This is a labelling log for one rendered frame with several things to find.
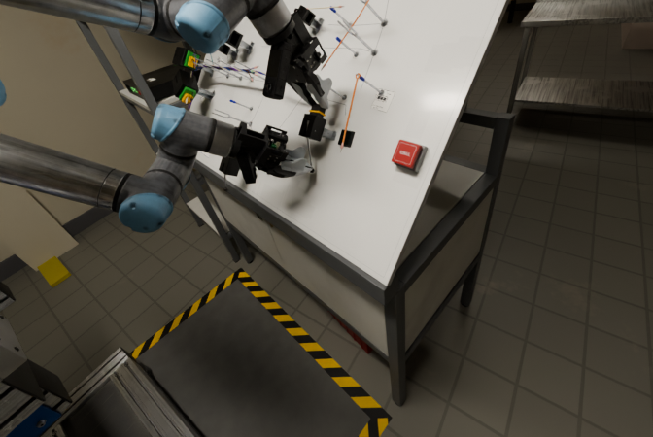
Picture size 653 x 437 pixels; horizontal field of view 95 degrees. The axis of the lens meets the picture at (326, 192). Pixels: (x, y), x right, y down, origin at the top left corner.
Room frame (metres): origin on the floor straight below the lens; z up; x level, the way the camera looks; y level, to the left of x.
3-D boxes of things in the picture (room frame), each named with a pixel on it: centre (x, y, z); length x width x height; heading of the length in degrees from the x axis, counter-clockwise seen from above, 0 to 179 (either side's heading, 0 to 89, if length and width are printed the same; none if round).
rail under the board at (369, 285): (0.86, 0.26, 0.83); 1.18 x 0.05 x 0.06; 37
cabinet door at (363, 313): (0.65, 0.08, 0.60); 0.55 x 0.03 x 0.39; 37
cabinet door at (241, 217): (1.09, 0.41, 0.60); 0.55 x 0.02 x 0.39; 37
